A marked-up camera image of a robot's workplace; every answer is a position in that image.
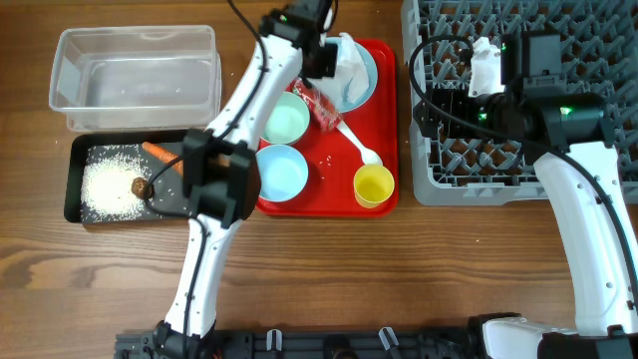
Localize white napkin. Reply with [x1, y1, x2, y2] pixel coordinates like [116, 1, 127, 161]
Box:
[310, 32, 370, 109]

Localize red snack wrapper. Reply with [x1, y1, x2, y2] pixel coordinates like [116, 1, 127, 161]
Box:
[290, 78, 344, 133]

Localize light blue bowl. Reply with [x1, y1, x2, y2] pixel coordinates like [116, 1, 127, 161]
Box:
[256, 145, 309, 202]

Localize orange carrot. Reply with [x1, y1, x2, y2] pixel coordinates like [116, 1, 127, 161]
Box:
[142, 142, 183, 176]

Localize brown mushroom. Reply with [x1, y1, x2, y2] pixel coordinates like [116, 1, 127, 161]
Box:
[131, 177, 155, 199]

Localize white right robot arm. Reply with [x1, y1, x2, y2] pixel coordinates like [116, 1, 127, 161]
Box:
[462, 31, 637, 358]

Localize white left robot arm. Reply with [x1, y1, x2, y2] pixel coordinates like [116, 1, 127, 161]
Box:
[146, 1, 338, 358]

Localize grey dishwasher rack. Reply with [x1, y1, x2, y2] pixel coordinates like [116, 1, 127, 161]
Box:
[401, 0, 637, 205]

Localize green bowl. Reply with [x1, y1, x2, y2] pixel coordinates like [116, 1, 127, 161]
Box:
[261, 92, 310, 146]

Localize red serving tray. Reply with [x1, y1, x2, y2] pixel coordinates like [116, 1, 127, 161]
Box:
[256, 38, 399, 217]

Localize white plastic spoon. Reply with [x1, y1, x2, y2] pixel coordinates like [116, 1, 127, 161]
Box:
[337, 121, 383, 166]

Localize yellow plastic cup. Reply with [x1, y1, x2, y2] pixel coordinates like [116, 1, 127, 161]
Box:
[353, 165, 395, 208]

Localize clear plastic bin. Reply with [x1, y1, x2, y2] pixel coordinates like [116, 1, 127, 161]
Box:
[49, 25, 222, 132]

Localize black tray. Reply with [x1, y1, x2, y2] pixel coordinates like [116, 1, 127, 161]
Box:
[64, 130, 186, 224]

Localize white rice pile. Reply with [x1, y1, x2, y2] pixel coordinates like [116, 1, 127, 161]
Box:
[81, 145, 151, 223]

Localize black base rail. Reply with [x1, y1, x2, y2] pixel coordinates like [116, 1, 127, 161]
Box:
[114, 324, 480, 359]

